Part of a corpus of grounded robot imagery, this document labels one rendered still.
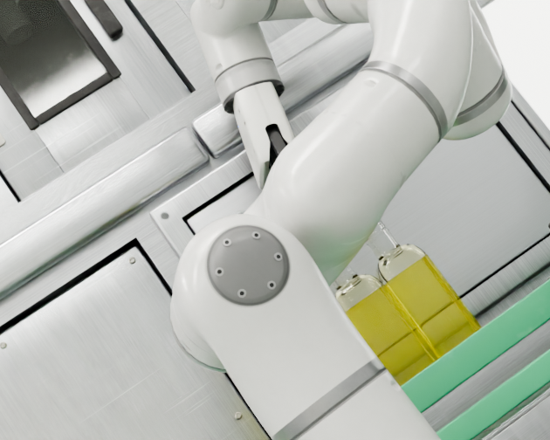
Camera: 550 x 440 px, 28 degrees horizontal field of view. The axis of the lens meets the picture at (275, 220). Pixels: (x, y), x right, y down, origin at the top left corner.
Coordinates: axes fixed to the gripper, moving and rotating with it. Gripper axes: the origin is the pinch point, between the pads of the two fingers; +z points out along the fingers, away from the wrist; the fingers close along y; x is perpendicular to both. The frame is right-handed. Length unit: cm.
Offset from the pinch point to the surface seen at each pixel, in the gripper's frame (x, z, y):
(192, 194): -10.0, -9.8, -11.6
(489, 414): 8.5, 28.0, 13.9
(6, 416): -40.2, 8.1, -15.3
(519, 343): 14.1, 22.7, 13.5
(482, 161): 26.3, -1.9, -12.7
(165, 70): -7.5, -28.8, -16.5
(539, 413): 12.6, 29.6, 15.7
